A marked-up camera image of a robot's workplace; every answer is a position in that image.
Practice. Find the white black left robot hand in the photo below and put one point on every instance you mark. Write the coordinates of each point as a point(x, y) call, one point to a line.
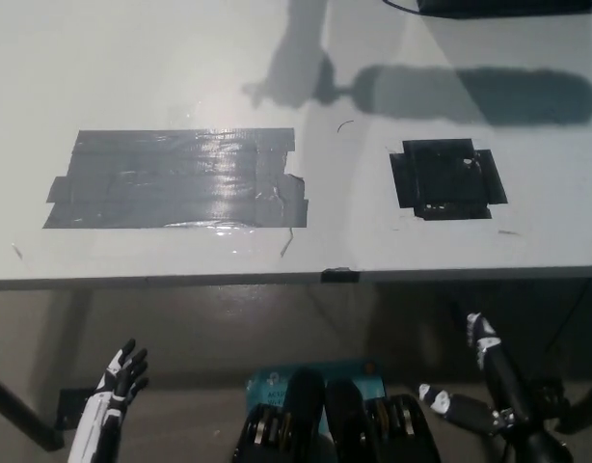
point(99, 410)

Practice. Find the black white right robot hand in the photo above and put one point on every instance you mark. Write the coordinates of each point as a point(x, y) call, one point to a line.
point(504, 386)

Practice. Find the black floor plate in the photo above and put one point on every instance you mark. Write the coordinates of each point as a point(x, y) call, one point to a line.
point(549, 398)
point(74, 407)

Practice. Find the black table leg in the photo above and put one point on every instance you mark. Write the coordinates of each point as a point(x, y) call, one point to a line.
point(21, 410)

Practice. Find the teal cardboard box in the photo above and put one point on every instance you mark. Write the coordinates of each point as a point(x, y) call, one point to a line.
point(267, 386)

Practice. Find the black tape square patch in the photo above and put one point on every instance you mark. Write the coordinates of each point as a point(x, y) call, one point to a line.
point(445, 181)

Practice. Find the black device base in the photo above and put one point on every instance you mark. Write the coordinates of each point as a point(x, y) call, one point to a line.
point(503, 7)

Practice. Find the grey duct tape patch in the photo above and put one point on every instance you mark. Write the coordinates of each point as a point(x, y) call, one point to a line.
point(175, 181)

